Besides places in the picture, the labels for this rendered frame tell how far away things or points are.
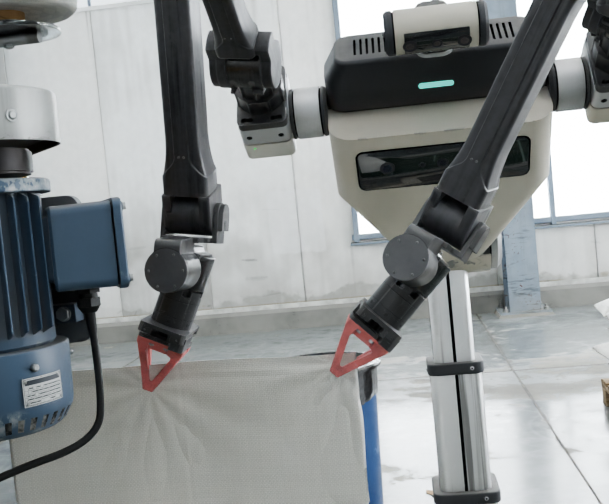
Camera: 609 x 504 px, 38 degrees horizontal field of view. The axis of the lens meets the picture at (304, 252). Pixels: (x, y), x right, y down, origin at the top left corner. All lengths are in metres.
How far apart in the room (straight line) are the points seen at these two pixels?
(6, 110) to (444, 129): 0.83
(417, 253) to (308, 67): 8.29
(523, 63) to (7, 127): 0.59
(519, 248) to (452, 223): 7.68
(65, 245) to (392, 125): 0.77
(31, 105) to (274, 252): 8.44
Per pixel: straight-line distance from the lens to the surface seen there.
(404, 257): 1.06
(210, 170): 1.18
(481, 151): 1.10
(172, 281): 1.12
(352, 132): 1.51
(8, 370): 0.87
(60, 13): 1.11
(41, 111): 0.89
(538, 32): 1.08
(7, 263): 0.88
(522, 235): 8.80
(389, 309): 1.13
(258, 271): 9.31
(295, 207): 9.23
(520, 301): 8.85
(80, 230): 0.89
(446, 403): 1.76
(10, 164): 0.89
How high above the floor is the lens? 1.28
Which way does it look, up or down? 3 degrees down
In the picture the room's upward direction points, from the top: 5 degrees counter-clockwise
